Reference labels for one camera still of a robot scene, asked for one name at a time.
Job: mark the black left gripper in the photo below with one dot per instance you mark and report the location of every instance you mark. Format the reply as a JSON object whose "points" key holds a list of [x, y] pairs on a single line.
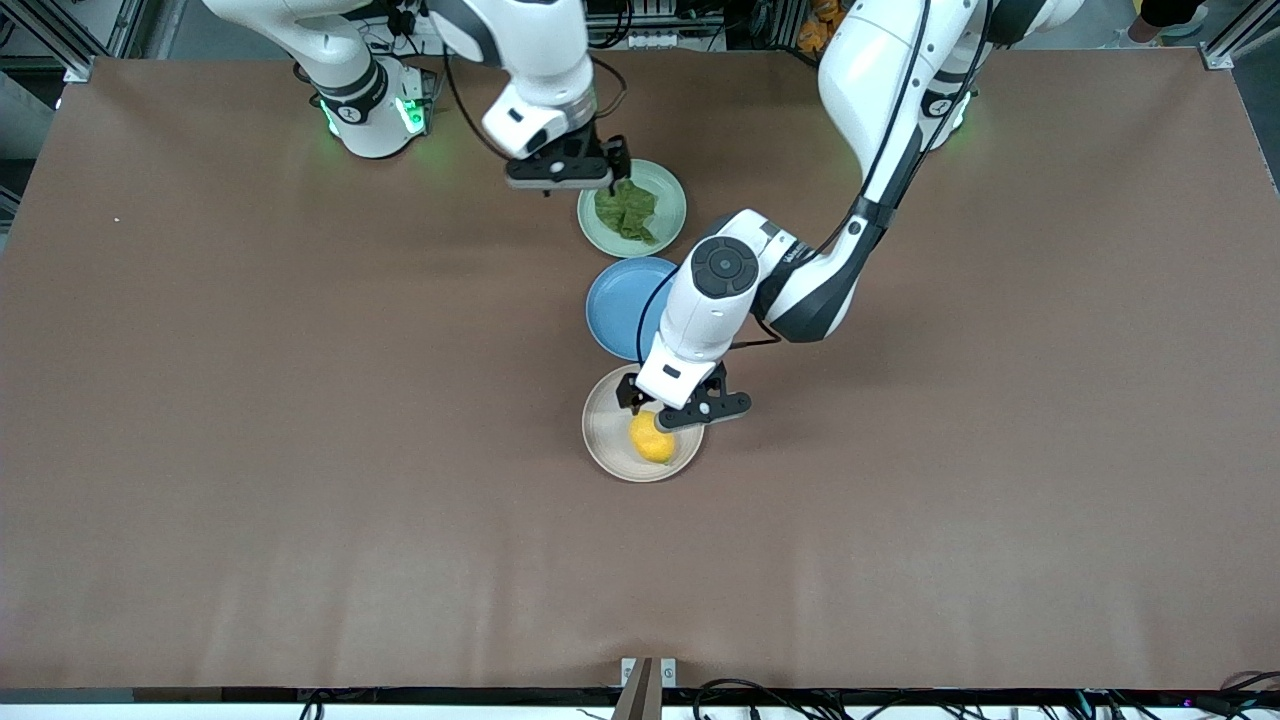
{"points": [[633, 394]]}

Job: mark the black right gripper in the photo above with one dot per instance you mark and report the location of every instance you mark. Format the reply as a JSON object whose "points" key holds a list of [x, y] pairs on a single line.
{"points": [[601, 149]]}

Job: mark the yellow lemon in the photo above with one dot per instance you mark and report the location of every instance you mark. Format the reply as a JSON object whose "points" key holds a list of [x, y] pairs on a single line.
{"points": [[652, 442]]}

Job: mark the green lettuce leaf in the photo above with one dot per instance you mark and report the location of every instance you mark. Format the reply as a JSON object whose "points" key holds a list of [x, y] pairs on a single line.
{"points": [[628, 212]]}

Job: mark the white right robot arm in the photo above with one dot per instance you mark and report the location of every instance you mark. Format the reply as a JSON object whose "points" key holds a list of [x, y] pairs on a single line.
{"points": [[540, 40]]}

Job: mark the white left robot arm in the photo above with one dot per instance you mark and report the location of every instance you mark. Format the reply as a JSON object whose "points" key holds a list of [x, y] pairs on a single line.
{"points": [[880, 70]]}

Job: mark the beige plate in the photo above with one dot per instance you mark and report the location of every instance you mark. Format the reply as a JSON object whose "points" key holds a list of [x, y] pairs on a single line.
{"points": [[605, 435]]}

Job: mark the pale green plate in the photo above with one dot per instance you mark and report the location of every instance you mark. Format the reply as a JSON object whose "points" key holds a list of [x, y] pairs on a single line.
{"points": [[665, 195]]}

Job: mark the blue plate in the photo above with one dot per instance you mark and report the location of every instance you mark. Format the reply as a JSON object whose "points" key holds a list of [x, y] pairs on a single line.
{"points": [[620, 305]]}

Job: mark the white power strip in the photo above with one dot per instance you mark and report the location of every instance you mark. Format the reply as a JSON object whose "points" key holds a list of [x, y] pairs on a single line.
{"points": [[430, 25]]}

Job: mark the bag of orange snacks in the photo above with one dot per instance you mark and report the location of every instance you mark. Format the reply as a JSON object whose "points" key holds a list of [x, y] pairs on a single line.
{"points": [[822, 25]]}

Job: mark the brown table cover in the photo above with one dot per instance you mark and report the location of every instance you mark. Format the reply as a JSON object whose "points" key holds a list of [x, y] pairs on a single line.
{"points": [[300, 450]]}

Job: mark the black rounded background object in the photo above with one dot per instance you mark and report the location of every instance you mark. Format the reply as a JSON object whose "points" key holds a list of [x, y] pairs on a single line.
{"points": [[1170, 10]]}

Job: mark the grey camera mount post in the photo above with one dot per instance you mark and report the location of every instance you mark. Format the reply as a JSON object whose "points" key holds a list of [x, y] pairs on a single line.
{"points": [[637, 690]]}

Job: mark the aluminium frame corner bracket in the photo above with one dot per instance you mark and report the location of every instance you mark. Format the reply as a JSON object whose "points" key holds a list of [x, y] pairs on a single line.
{"points": [[77, 70], [1218, 57]]}

